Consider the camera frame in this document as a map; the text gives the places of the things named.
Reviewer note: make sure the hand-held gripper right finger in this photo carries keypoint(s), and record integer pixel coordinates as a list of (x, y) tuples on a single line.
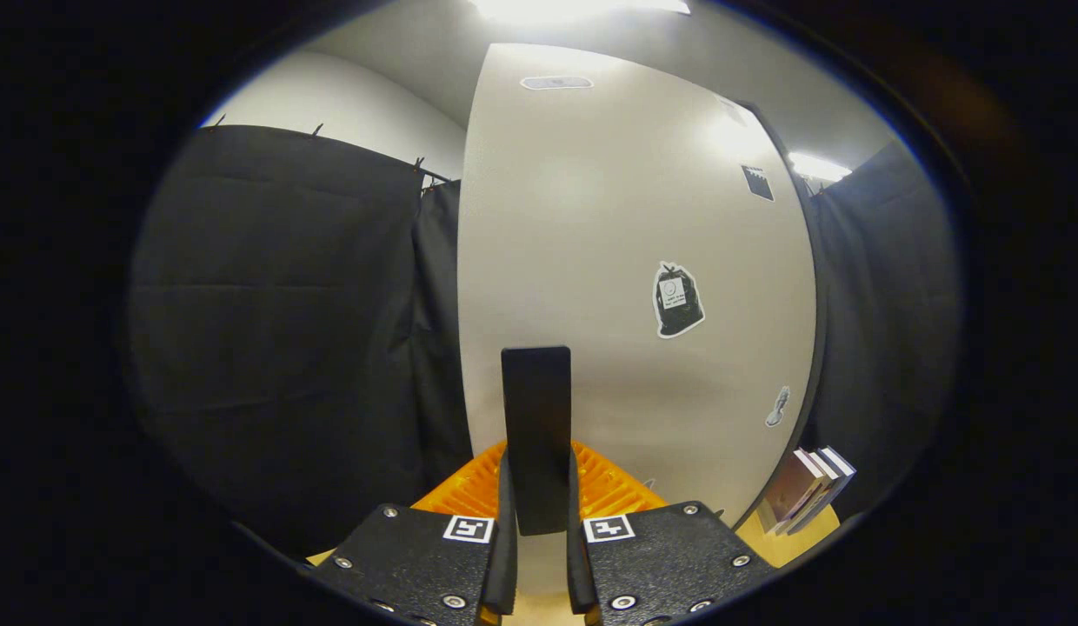
[(576, 556)]

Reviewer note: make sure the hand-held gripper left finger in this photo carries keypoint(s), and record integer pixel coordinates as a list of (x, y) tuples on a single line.
[(508, 556)]

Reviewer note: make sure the beige cabinet door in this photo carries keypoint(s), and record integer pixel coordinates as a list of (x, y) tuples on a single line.
[(591, 217)]

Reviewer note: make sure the pink cover book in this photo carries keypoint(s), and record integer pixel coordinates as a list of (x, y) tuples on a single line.
[(789, 491)]

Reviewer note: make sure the dark spine book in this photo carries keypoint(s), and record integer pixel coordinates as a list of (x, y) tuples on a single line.
[(819, 487)]

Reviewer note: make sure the blue white book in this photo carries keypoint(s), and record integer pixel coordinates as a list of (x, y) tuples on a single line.
[(839, 474)]

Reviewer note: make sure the black backdrop cloth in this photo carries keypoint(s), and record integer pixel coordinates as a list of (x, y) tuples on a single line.
[(278, 348)]

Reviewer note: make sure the small ceiling light panel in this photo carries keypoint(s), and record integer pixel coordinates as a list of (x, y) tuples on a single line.
[(817, 167)]

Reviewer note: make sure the large ceiling light panel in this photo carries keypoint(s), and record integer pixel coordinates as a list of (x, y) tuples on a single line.
[(574, 7)]

